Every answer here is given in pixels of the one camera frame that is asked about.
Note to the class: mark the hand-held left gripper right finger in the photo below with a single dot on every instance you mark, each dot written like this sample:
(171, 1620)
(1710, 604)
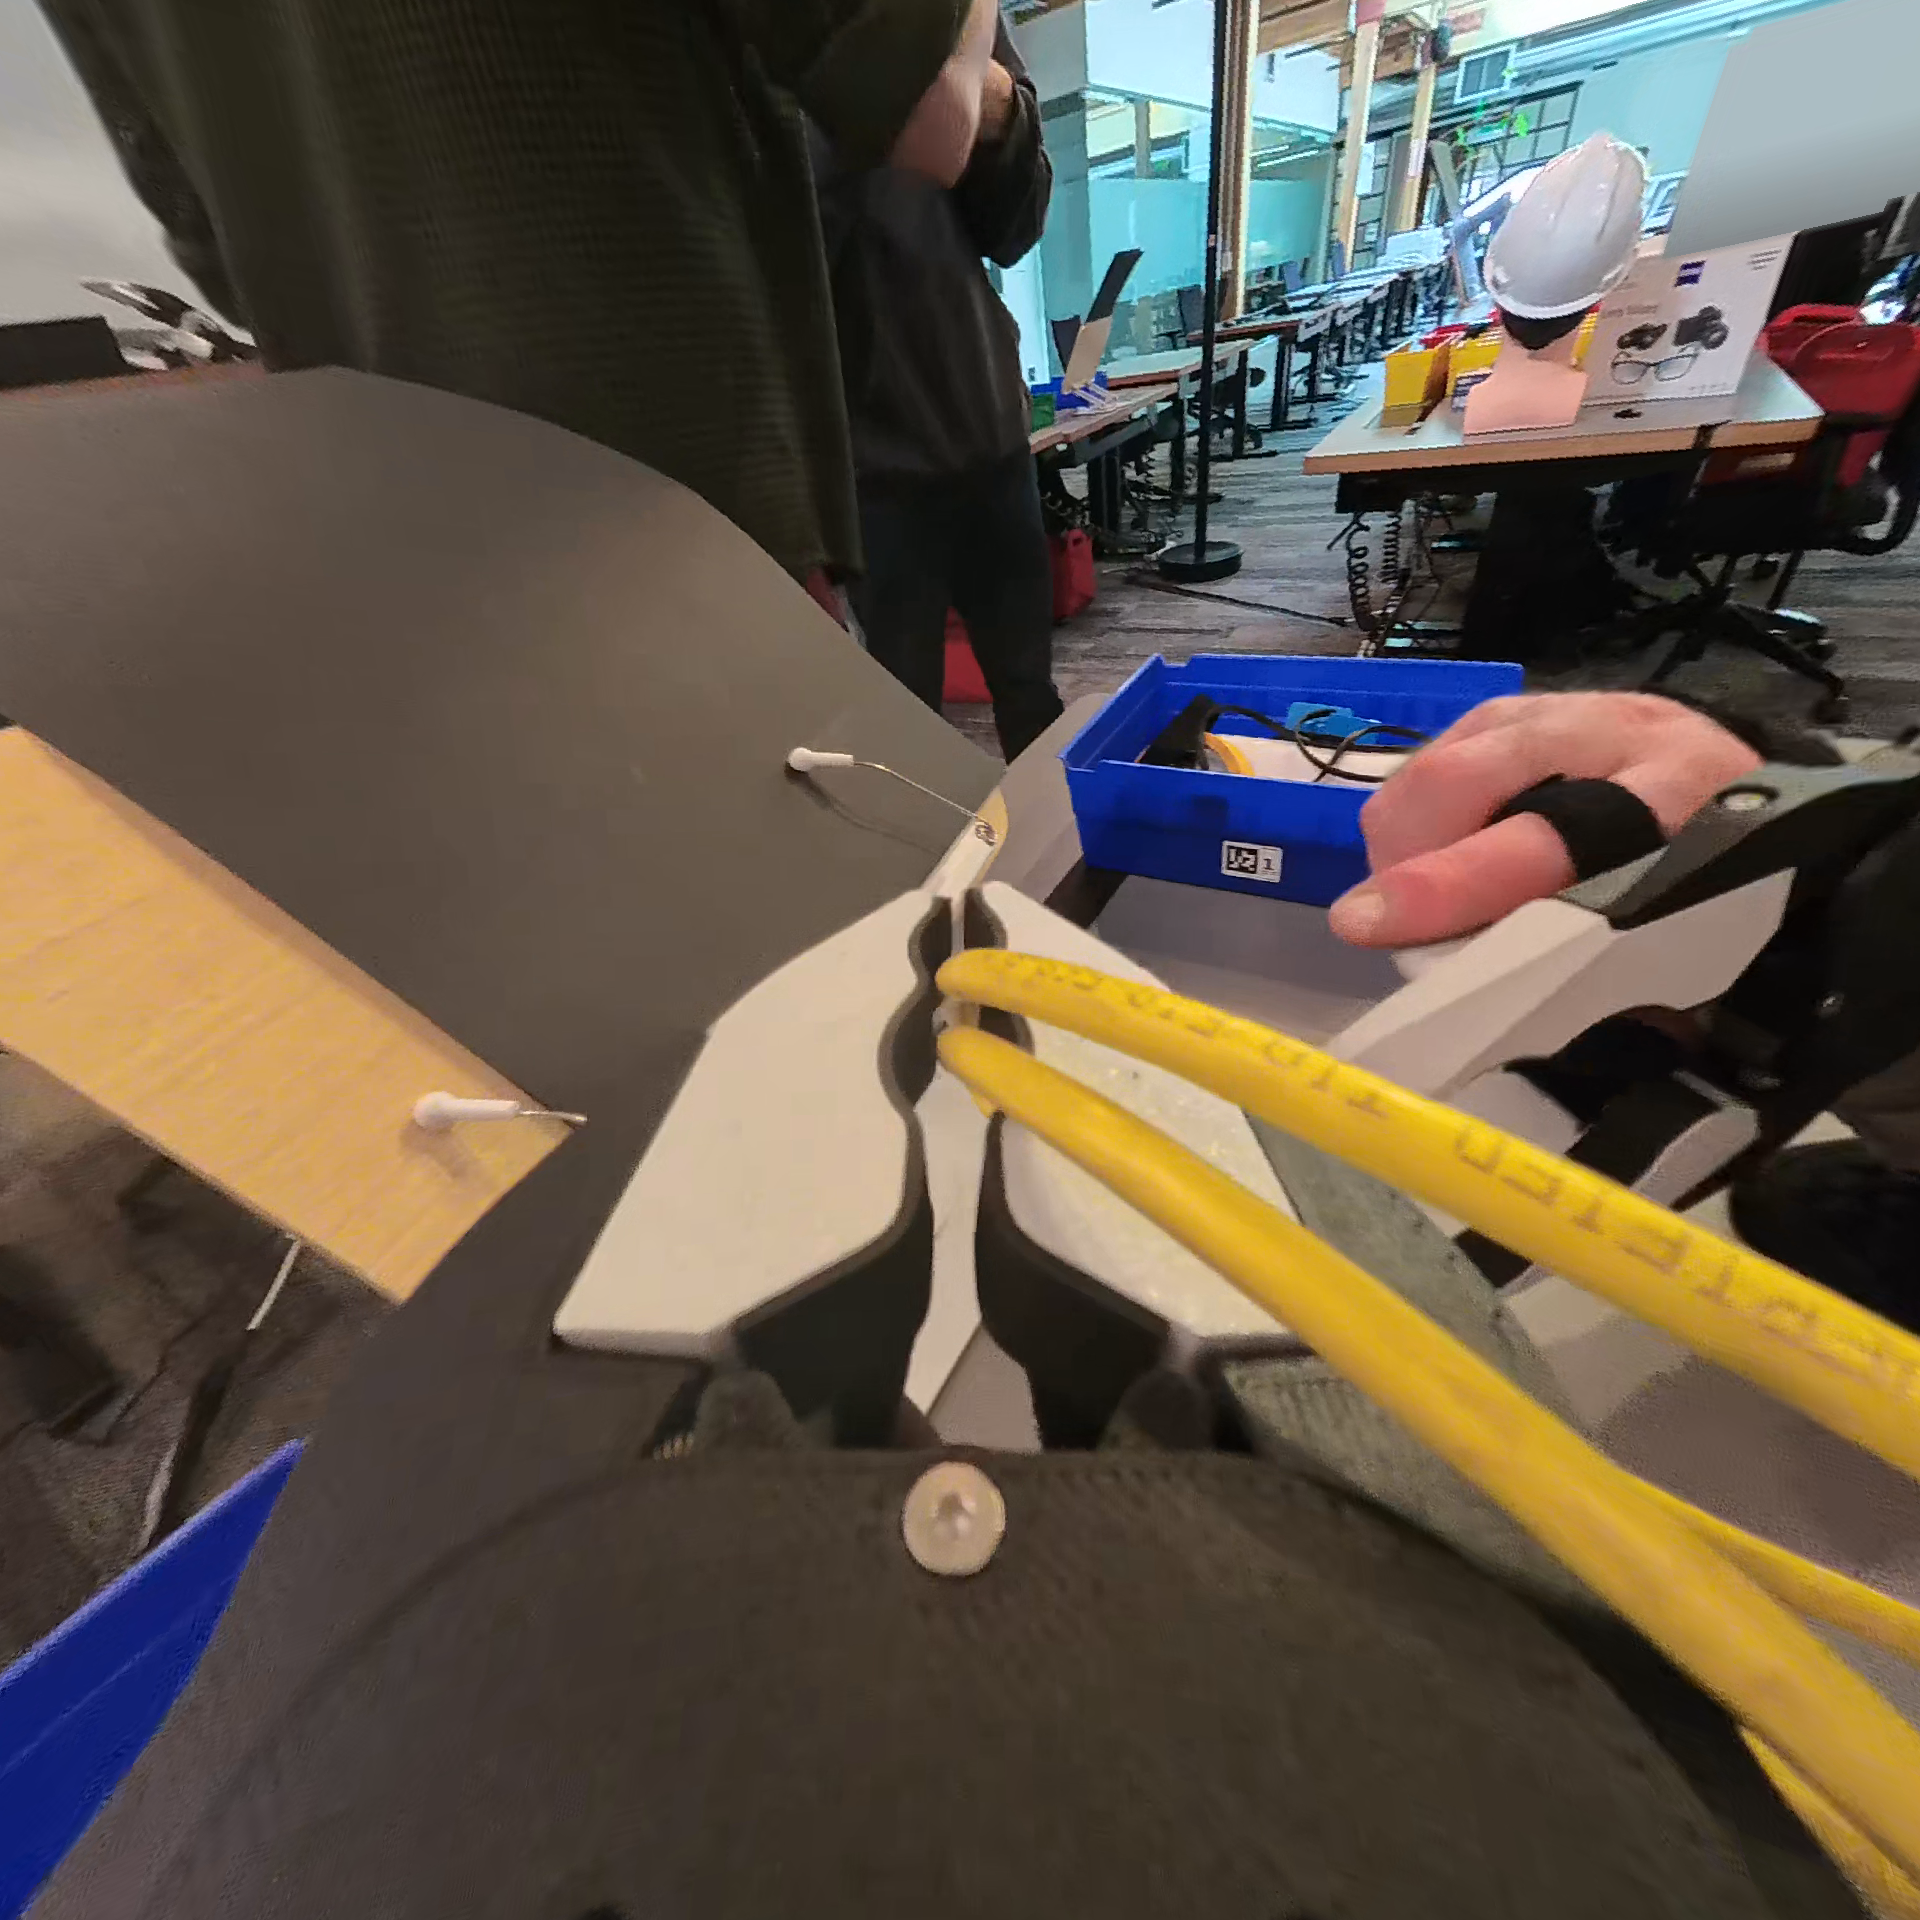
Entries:
(1095, 1269)

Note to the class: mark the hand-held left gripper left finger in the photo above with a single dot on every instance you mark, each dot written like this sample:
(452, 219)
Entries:
(749, 1139)

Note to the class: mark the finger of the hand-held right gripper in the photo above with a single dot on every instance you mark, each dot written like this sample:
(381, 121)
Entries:
(1671, 1151)
(1574, 971)

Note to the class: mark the blue plastic bin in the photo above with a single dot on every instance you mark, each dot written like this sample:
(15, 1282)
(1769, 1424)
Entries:
(90, 1697)
(1168, 837)

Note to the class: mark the light blue object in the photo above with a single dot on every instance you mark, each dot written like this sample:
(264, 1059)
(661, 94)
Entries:
(1345, 721)

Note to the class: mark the person's right hand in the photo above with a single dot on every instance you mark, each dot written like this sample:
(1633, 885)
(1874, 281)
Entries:
(1436, 810)

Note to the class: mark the black office chair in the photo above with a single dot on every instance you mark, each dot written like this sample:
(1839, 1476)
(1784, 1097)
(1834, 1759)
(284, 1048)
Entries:
(1803, 518)

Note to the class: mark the red bag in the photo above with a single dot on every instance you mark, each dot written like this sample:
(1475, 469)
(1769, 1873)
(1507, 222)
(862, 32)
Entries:
(964, 659)
(1844, 372)
(1073, 573)

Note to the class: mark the grey office table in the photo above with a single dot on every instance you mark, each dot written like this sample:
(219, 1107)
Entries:
(1649, 432)

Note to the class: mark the wooden book stand white base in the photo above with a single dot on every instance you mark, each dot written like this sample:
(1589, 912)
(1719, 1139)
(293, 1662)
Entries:
(225, 960)

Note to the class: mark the pink mannequin head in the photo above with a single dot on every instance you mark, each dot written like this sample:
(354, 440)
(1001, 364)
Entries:
(1519, 398)

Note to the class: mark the dark grey board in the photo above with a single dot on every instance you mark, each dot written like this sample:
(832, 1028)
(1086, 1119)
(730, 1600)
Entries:
(452, 630)

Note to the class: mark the yellow plastic bin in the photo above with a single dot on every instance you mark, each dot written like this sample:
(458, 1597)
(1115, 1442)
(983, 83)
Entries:
(1421, 372)

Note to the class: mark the white printed cardboard box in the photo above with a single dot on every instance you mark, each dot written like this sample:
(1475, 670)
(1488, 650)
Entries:
(1730, 301)

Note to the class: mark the office desk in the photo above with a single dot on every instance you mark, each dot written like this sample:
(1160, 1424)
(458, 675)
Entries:
(1188, 367)

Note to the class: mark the white hard hat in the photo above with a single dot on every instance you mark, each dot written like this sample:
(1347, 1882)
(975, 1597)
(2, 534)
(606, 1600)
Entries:
(1568, 222)

